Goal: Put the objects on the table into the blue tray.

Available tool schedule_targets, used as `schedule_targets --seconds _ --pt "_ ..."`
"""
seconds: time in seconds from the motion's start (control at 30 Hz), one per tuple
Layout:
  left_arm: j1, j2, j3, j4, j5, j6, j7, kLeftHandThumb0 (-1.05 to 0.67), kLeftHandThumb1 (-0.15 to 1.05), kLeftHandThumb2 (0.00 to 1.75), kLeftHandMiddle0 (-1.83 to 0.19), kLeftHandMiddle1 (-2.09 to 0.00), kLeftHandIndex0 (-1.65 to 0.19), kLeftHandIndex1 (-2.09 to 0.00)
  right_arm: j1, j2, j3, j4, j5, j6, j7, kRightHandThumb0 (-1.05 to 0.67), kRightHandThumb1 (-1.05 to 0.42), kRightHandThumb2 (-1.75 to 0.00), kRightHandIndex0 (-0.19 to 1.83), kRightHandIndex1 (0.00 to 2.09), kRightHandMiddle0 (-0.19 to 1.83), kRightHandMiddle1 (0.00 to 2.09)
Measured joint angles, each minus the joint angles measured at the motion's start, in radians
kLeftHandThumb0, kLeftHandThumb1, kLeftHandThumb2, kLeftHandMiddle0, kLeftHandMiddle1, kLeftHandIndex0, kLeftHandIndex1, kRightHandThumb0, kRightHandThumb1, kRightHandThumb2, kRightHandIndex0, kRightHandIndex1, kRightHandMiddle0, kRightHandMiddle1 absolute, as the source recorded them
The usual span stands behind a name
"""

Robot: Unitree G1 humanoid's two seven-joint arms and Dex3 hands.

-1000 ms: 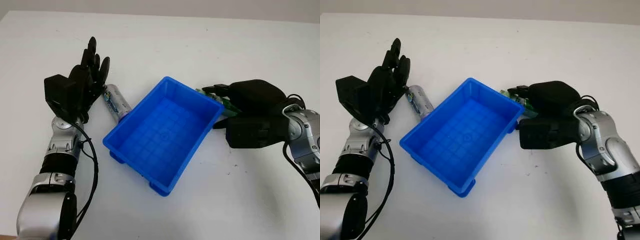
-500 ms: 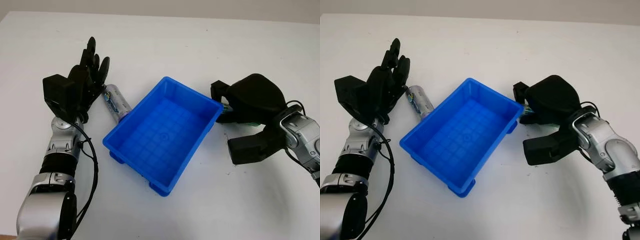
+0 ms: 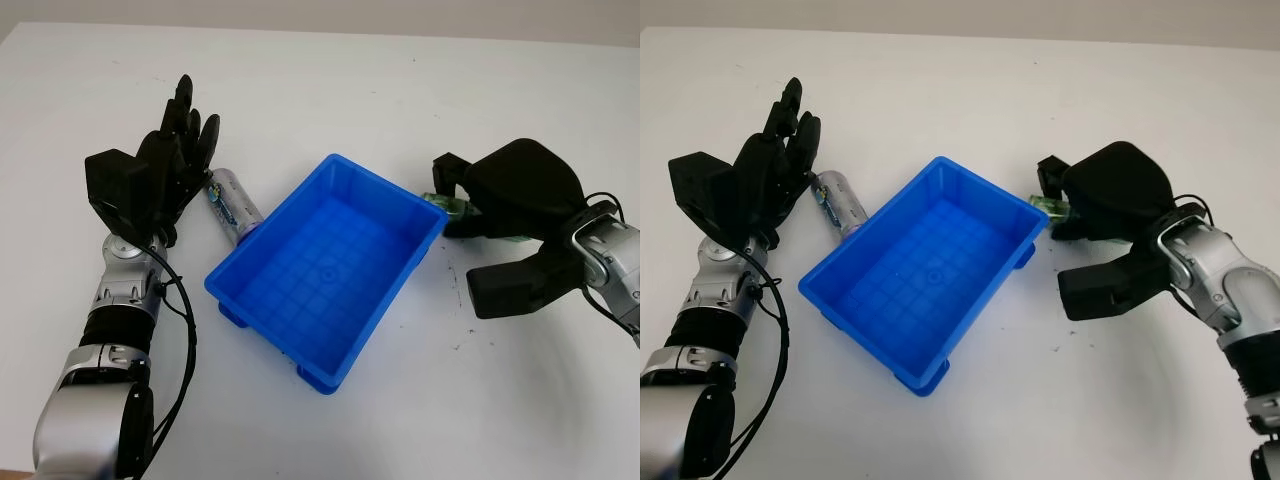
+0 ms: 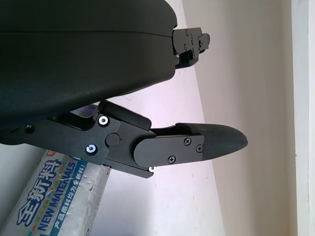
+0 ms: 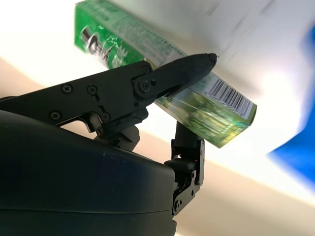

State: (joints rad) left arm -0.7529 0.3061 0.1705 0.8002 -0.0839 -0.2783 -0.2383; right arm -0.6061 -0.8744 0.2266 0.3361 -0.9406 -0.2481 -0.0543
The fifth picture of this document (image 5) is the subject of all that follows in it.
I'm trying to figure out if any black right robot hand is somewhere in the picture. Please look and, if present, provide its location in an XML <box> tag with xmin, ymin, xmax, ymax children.
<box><xmin>0</xmin><ymin>52</ymin><xmax>219</xmax><ymax>236</ymax></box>

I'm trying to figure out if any green toothpaste box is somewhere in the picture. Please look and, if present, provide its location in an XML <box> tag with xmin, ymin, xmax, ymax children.
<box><xmin>73</xmin><ymin>0</ymin><xmax>258</xmax><ymax>148</ymax></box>

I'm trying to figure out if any blue plastic tray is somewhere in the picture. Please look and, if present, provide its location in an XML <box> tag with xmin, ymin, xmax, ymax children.
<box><xmin>266</xmin><ymin>23</ymin><xmax>315</xmax><ymax>194</ymax></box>

